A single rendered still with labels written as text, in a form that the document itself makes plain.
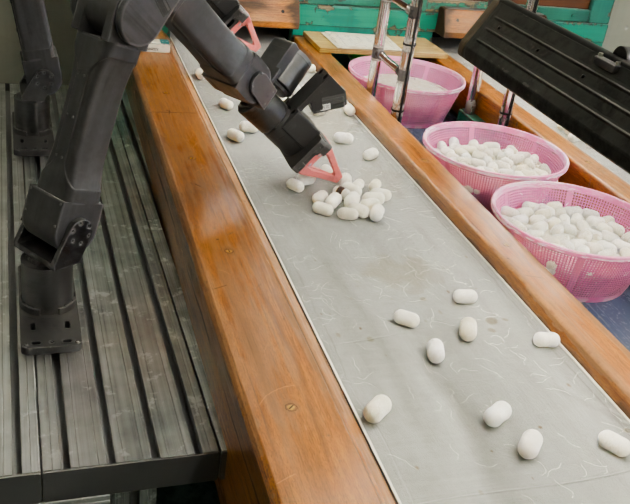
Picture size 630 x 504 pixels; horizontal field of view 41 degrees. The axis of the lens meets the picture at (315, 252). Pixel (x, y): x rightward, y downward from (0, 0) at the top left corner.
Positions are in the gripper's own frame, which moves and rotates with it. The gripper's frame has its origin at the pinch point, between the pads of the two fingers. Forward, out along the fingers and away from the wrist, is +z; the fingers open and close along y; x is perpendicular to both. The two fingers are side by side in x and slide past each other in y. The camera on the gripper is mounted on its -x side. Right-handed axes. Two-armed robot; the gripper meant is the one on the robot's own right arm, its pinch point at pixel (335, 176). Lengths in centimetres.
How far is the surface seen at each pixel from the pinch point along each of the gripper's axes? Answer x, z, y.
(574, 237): -20.4, 28.7, -16.4
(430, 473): 7, -6, -64
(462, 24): -42, 40, 81
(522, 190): -19.9, 24.1, -4.7
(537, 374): -5, 8, -51
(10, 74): 64, -19, 158
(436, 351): 1.5, -2.0, -47.9
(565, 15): -65, 63, 86
